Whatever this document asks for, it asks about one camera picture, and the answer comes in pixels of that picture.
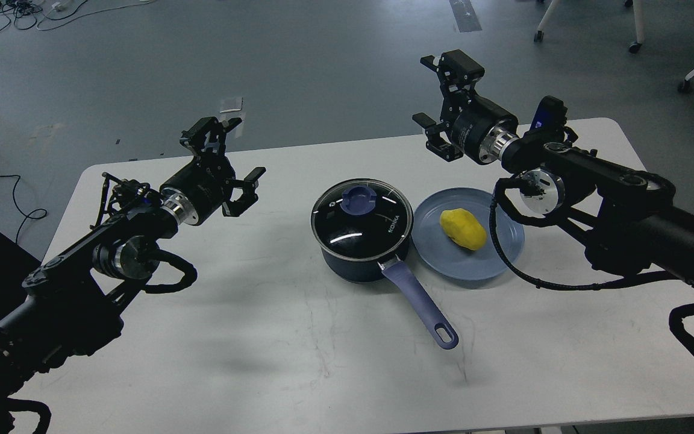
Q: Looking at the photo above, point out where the white chair leg with caster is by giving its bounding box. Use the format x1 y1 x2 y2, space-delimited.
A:
533 0 646 54

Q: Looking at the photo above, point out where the glass lid purple knob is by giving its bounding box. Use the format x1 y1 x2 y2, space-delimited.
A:
311 178 413 259

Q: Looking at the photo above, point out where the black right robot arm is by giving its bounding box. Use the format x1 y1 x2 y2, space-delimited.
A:
413 49 694 357

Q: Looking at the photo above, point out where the tangled cables top left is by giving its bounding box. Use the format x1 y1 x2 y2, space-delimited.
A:
0 0 158 39

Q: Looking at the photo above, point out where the dark blue saucepan purple handle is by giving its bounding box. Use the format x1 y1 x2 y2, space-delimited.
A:
310 178 459 350

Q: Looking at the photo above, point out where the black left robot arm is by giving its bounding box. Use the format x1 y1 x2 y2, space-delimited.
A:
0 116 265 433

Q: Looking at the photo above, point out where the blue round plate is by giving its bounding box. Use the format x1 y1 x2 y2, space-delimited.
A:
412 187 524 282

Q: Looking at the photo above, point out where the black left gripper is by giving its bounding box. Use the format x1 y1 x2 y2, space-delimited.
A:
160 116 266 226

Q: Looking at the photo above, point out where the grey tape strip on floor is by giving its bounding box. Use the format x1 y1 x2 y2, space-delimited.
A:
449 0 483 33

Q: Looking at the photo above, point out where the black cable on floor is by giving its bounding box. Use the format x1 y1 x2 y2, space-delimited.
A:
0 137 48 244

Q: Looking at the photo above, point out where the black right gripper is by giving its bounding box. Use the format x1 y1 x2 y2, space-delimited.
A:
412 49 518 165

